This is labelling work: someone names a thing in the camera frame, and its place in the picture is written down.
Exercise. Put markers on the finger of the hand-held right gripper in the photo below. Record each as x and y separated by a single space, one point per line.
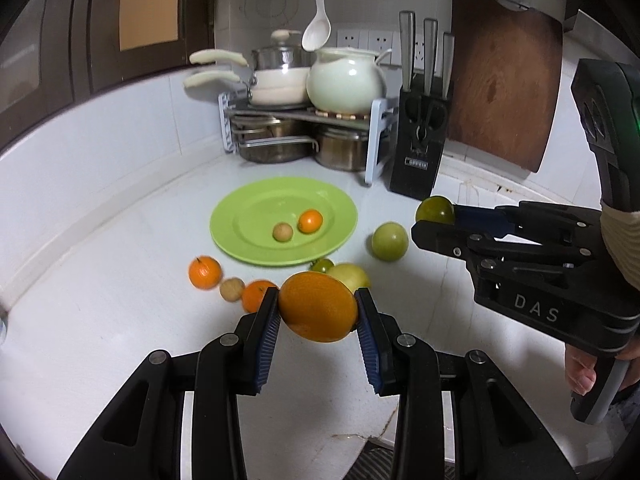
440 237
480 217

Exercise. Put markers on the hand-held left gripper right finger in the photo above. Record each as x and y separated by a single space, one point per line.
369 345

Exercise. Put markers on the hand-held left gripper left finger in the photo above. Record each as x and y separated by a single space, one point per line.
266 345

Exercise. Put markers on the dark green tomato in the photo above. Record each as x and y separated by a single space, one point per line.
322 264
435 210

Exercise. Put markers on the large orange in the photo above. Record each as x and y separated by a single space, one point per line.
318 306

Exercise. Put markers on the green plate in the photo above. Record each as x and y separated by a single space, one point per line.
250 220

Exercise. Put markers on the person's right hand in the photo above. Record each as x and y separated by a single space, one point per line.
580 370

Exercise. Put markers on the light green round fruit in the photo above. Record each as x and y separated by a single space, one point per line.
389 241

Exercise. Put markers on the small brown longan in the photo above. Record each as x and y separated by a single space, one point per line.
232 290
282 232

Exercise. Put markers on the yellow-green round fruit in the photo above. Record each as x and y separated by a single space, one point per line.
352 276

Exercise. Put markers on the black knife block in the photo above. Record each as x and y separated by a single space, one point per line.
415 165

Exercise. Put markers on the orange mandarin with stem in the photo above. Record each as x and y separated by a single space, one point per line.
204 272

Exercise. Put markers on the black kitchen scissors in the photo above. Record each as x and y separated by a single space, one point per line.
425 117

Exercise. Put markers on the metal pot rack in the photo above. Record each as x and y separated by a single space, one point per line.
377 140

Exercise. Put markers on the steel pot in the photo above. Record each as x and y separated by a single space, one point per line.
345 150

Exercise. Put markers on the small orange mandarin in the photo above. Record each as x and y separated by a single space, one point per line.
310 221

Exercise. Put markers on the brown wooden cutting board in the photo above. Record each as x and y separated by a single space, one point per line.
500 80

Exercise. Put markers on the wooden trivet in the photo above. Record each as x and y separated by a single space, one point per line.
340 115

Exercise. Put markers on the cream ceramic jar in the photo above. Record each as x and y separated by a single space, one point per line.
345 85

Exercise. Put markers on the white saucepan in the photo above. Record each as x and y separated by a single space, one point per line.
280 85

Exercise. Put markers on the white ladle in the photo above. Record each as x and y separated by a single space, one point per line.
316 32

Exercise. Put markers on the steel lidded pan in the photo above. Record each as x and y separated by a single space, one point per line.
280 56

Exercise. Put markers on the dark wooden cabinet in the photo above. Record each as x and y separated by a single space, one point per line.
100 20

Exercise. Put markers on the white wall outlet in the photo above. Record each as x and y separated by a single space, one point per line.
352 39
384 42
419 55

